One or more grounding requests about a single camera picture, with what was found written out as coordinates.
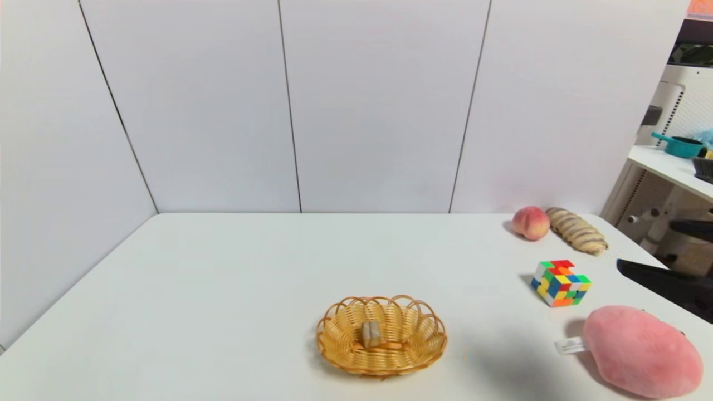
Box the white perforated panel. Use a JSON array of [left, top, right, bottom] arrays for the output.
[[635, 64, 713, 148]]

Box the yellow woven wicker basket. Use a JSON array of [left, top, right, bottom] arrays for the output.
[[316, 294, 448, 378]]

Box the pink plush toy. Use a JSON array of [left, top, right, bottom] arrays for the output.
[[554, 305, 704, 399]]

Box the small wooden cube block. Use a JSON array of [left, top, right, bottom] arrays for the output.
[[362, 320, 383, 349]]

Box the pink peach fruit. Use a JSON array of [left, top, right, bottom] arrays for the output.
[[511, 206, 551, 242]]

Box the striped twisted bread loaf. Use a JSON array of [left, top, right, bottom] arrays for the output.
[[545, 207, 609, 257]]

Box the white side table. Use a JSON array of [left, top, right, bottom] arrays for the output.
[[602, 145, 713, 258]]

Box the teal pot with handle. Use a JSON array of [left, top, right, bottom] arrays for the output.
[[651, 132, 706, 160]]

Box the dark mesh tray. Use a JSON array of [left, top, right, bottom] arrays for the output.
[[692, 157, 713, 185]]

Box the multicolour puzzle cube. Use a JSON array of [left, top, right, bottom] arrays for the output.
[[530, 260, 592, 308]]

